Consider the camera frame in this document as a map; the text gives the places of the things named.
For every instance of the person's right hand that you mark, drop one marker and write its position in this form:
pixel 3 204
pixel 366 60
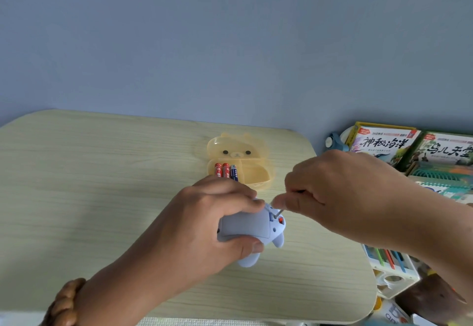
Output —
pixel 351 196

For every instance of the person's left hand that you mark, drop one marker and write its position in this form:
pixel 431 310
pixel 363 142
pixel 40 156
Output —
pixel 192 233

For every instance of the blue silver-ended battery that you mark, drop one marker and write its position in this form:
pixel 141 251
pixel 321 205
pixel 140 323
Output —
pixel 234 173

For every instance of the black screwdriver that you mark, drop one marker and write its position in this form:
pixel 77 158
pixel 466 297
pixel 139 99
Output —
pixel 279 213

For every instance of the blue toy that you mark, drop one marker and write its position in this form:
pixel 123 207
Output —
pixel 277 231

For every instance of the orange bear storage box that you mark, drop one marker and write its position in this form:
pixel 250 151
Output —
pixel 258 174

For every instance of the person's right forearm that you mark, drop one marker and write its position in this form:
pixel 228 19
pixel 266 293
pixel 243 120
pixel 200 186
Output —
pixel 443 233

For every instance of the person's left forearm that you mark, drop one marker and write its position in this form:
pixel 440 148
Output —
pixel 118 288

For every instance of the children's book rack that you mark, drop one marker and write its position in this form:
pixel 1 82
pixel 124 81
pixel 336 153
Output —
pixel 334 141

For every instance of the ocean picture book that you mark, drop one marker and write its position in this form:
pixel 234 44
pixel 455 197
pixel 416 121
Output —
pixel 388 144

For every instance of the green stick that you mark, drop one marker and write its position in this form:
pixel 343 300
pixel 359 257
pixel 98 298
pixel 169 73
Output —
pixel 380 257

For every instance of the red stick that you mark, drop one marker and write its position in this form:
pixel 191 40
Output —
pixel 390 259

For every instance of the blue stick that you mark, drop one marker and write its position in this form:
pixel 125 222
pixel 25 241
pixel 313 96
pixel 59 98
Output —
pixel 400 261

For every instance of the white shape sorter box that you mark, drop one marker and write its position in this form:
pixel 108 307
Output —
pixel 391 281

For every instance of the blue beetle book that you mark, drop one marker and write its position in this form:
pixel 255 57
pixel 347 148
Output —
pixel 451 190

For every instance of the bird picture book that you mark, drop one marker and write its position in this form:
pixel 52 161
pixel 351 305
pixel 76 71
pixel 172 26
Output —
pixel 447 150

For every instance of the yellow cup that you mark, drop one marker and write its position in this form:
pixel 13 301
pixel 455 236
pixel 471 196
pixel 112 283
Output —
pixel 377 303

